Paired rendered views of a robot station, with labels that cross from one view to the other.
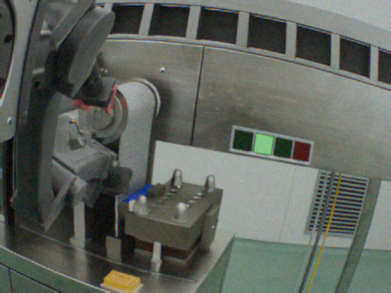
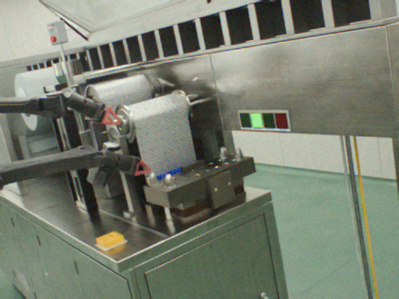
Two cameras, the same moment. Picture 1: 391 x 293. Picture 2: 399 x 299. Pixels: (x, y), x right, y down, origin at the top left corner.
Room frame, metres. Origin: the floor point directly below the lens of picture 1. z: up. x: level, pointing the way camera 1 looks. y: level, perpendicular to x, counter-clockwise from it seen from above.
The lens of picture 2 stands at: (0.25, -1.17, 1.48)
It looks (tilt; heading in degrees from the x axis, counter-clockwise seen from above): 12 degrees down; 43
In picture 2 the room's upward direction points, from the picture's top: 11 degrees counter-clockwise
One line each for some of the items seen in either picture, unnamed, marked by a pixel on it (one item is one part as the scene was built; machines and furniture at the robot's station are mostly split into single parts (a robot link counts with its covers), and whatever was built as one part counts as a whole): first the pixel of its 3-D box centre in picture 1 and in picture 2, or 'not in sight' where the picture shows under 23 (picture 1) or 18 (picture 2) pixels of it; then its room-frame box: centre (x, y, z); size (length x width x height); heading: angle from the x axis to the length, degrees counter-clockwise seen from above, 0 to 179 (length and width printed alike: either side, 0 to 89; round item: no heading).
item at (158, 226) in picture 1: (177, 210); (201, 178); (1.48, 0.02, 1.00); 0.40 x 0.16 x 0.06; 168
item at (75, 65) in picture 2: not in sight; (67, 67); (1.61, 0.92, 1.50); 0.14 x 0.14 x 0.06
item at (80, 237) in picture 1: (79, 191); (124, 176); (1.32, 0.28, 1.05); 0.06 x 0.05 x 0.31; 168
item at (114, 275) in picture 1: (121, 282); (110, 240); (1.09, 0.13, 0.91); 0.07 x 0.07 x 0.02; 78
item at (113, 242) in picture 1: (129, 230); (179, 198); (1.46, 0.15, 0.92); 0.28 x 0.04 x 0.04; 168
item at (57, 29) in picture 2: not in sight; (56, 33); (1.50, 0.76, 1.66); 0.07 x 0.07 x 0.10; 4
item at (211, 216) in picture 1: (210, 228); (221, 189); (1.47, -0.07, 0.96); 0.10 x 0.03 x 0.11; 168
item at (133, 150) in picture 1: (133, 167); (168, 153); (1.46, 0.15, 1.10); 0.23 x 0.01 x 0.18; 168
